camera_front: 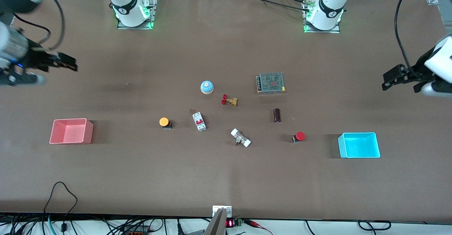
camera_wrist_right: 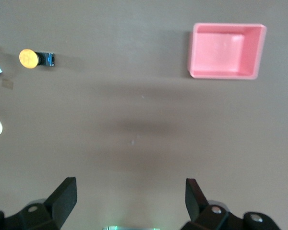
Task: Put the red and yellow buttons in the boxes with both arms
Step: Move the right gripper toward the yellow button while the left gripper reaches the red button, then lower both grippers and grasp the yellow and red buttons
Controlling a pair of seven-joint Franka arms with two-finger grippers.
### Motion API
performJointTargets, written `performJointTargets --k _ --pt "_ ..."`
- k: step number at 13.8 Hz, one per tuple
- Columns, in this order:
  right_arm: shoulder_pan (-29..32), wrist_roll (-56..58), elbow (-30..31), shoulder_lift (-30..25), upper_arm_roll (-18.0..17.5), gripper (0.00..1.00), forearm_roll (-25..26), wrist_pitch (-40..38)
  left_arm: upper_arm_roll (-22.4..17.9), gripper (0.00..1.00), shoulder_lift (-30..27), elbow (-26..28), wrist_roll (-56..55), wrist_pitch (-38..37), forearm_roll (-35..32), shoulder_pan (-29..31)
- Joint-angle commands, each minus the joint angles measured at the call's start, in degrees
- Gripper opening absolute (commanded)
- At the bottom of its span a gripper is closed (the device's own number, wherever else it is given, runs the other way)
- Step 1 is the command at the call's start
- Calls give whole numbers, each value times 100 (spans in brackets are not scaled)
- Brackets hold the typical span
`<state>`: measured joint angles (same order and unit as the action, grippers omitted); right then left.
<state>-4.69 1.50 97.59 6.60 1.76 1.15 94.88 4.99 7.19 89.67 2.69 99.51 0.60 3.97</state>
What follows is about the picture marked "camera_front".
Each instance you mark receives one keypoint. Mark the pink plastic box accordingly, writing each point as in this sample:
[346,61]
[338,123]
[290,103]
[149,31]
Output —
[70,132]

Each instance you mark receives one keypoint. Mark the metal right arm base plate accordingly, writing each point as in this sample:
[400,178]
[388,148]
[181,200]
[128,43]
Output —
[152,9]

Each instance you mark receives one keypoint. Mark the blue round bell button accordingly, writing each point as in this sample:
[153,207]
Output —
[207,86]

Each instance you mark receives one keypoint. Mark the metal mesh power supply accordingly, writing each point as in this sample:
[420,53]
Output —
[271,82]

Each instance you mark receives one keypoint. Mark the white red circuit breaker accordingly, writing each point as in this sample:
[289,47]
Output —
[199,121]

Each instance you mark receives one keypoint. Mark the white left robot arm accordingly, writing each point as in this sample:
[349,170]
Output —
[330,2]

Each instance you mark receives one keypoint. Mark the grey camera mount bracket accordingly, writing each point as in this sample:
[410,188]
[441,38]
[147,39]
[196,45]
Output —
[218,224]

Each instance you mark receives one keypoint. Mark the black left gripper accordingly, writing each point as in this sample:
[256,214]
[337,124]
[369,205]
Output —
[417,70]

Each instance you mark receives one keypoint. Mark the yellow push button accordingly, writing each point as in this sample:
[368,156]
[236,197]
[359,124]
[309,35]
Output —
[164,122]

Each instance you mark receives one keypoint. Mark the red digit display module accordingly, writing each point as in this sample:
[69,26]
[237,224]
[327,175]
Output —
[230,223]

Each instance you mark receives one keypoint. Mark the dark brown cylinder capacitor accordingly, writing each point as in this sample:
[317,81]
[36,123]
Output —
[277,115]

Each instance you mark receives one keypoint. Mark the metal fitting white ends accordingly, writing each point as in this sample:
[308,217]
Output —
[241,138]

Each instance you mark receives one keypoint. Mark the red alligator clip lead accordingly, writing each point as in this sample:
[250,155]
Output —
[256,224]

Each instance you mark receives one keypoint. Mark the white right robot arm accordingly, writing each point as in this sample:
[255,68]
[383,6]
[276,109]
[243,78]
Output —
[127,2]

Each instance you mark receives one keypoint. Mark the cyan plastic box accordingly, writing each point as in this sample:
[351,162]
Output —
[359,146]

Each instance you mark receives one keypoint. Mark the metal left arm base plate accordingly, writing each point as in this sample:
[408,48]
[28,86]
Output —
[335,29]

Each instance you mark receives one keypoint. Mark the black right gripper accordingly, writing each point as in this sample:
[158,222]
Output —
[36,56]

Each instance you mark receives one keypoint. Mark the red push button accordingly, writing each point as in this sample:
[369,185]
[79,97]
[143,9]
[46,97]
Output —
[299,136]

